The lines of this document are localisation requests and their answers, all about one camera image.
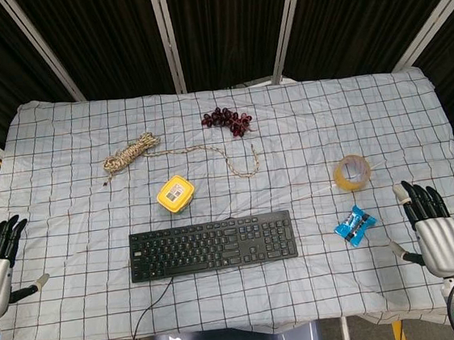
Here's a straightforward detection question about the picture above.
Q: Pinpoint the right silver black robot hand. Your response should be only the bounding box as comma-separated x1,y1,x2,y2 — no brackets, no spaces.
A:
382,174,454,283

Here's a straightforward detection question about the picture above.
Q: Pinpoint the thin black cable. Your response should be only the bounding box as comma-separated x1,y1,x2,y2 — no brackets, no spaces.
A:
125,277,181,340

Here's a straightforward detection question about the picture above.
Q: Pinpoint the yellow clear tape roll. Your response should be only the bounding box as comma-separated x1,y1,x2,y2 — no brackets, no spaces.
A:
330,153,374,195

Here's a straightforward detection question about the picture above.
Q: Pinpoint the yellow lidded plastic container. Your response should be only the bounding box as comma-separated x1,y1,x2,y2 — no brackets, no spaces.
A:
154,173,198,218

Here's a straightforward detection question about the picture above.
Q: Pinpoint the dark red grape bunch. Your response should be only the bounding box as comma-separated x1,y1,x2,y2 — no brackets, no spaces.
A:
200,103,256,142

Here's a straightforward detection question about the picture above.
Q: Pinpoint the beige braided rope bundle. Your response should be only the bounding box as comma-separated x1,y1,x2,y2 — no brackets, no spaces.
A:
96,120,262,195

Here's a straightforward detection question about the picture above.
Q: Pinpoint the black computer keyboard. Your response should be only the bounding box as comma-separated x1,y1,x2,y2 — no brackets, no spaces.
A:
125,208,301,285

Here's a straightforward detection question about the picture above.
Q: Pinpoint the light blue checkered tablecloth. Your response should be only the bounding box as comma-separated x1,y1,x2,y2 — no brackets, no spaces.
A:
0,56,454,340

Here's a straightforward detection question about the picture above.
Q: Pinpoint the blue snack packet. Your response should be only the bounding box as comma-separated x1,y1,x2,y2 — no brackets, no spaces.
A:
331,202,381,250

